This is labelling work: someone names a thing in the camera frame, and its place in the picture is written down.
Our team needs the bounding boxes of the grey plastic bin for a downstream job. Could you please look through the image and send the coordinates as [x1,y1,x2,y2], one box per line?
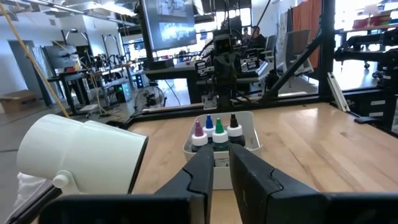
[182,111,264,190]

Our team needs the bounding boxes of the floor fan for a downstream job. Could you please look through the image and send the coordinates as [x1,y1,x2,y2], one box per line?
[134,85,166,113]

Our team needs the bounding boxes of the office chair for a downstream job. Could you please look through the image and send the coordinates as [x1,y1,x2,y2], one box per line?
[284,29,315,77]

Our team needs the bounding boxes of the silver aluminium extrusion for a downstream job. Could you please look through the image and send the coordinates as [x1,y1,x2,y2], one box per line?
[326,72,351,113]

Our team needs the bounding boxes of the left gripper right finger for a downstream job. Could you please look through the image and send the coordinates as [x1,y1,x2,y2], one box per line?
[228,143,398,224]

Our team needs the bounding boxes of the large black display screen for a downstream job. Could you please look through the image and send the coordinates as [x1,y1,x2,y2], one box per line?
[141,0,198,52]

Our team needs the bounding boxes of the white cylindrical lamp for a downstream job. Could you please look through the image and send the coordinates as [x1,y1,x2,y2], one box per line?
[16,113,149,196]

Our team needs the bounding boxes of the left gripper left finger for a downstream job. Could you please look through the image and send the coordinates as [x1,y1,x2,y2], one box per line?
[39,144,215,224]

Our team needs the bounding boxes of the large black food coloring bottle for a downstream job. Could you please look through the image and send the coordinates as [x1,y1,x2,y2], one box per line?
[226,113,246,147]

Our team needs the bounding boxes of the orange curtain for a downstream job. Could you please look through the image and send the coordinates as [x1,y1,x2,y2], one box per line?
[292,0,323,70]

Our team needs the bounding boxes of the white bagged trash bin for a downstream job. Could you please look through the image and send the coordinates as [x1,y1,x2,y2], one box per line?
[12,172,50,214]

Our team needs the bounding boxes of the yellow cord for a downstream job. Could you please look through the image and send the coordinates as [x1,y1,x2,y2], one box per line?
[0,2,71,118]

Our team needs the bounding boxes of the black aluminium table frame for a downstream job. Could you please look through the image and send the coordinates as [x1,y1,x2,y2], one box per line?
[6,0,398,224]

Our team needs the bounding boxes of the large purple food coloring bottle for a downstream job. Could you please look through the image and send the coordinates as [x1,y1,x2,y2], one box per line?
[190,120,209,153]

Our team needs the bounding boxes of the cardboard box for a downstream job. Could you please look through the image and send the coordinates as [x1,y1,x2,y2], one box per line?
[0,89,39,114]

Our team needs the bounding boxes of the large blue food coloring bottle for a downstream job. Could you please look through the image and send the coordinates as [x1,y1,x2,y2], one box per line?
[202,114,216,144]

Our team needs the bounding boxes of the silver metal bracket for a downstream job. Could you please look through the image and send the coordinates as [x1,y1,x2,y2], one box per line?
[202,95,218,110]

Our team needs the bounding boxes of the large green food coloring bottle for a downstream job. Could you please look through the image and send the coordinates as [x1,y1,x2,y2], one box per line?
[211,117,231,152]

